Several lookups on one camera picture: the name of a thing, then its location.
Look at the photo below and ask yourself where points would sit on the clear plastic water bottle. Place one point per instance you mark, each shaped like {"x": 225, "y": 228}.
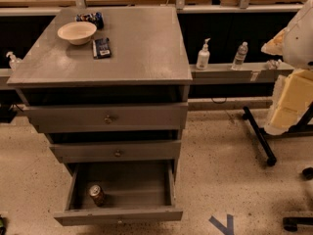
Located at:
{"x": 240, "y": 56}

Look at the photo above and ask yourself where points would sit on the grey wooden drawer cabinet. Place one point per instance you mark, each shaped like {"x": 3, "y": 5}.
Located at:
{"x": 148, "y": 65}

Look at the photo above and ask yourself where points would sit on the blue tape floor marker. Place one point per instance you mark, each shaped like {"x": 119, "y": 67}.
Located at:
{"x": 225, "y": 229}

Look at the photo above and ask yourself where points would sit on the crumpled clear plastic wrapper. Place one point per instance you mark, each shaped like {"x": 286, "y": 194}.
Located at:
{"x": 273, "y": 64}

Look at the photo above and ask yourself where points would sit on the white bowl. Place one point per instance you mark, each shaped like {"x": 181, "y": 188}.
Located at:
{"x": 77, "y": 33}

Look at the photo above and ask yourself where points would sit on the grey top drawer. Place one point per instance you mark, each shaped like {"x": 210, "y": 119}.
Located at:
{"x": 116, "y": 117}

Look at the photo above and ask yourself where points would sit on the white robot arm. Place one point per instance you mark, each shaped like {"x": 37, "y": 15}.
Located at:
{"x": 292, "y": 94}

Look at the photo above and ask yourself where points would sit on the grey open bottom drawer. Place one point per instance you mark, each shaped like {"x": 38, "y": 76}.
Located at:
{"x": 134, "y": 192}

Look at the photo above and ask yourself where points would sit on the white pump lotion bottle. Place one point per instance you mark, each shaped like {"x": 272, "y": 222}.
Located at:
{"x": 203, "y": 56}

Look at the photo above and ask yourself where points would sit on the orange soda can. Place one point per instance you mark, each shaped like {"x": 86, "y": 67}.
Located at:
{"x": 97, "y": 194}

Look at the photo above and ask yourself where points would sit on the grey middle drawer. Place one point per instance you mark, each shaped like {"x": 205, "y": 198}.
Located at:
{"x": 116, "y": 151}

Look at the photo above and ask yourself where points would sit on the black table leg frame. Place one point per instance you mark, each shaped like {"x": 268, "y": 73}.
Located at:
{"x": 302, "y": 128}

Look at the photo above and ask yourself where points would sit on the clear pump sanitizer bottle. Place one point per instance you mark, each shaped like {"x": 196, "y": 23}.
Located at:
{"x": 14, "y": 61}

